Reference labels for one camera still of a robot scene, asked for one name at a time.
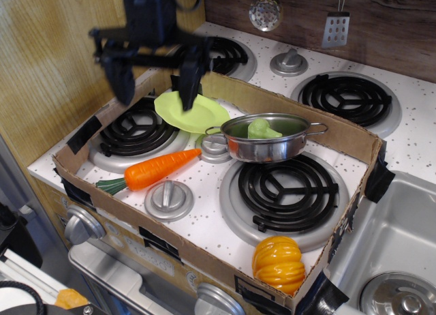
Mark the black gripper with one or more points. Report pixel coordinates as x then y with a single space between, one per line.
152 24

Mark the green toy broccoli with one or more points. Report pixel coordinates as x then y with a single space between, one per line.
260 129

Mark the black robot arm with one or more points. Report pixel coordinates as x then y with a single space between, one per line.
151 37

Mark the small steel pan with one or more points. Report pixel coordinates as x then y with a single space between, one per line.
295 130

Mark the rear left black burner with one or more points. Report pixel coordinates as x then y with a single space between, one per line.
232 58

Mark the black burner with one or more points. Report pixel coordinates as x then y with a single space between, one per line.
302 198
360 99
232 58
137 135

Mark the front left black burner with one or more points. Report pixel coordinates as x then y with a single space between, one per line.
137 135

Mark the light green plastic plate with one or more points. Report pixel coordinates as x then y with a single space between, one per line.
205 113

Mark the middle silver stove knob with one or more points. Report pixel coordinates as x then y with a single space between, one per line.
214 148

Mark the silver stove knob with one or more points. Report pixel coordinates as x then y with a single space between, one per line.
289 64
169 201
214 148

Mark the orange toy carrot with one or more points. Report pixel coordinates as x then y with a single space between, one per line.
141 175

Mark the hanging round metal strainer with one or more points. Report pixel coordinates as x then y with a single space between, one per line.
265 15

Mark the rear silver stove knob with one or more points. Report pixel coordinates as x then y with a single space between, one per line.
289 64

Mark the front silver stove knob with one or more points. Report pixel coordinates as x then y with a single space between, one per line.
169 201

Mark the brown cardboard fence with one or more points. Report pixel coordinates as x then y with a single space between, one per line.
202 242

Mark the left silver oven knob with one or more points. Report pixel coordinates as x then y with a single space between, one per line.
82 226

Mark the silver oven knob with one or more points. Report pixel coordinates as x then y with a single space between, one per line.
213 300
82 226

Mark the hanging slotted metal spatula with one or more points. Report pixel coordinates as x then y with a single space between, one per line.
336 27

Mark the front right black burner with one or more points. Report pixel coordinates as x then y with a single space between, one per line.
302 198

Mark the rear right black burner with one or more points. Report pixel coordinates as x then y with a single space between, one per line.
360 99

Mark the black device at left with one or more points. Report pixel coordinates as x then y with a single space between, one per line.
16 237

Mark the orange toy pumpkin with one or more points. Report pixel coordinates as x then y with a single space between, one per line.
277 262

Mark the right silver oven knob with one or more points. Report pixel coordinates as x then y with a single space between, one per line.
213 300

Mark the orange sponge piece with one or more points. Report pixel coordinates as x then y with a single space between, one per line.
69 298

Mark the grey toy sink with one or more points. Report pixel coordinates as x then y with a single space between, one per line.
396 234

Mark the silver sink drain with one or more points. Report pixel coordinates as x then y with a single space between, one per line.
397 293

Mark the silver oven door handle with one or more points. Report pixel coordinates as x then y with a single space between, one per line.
118 281

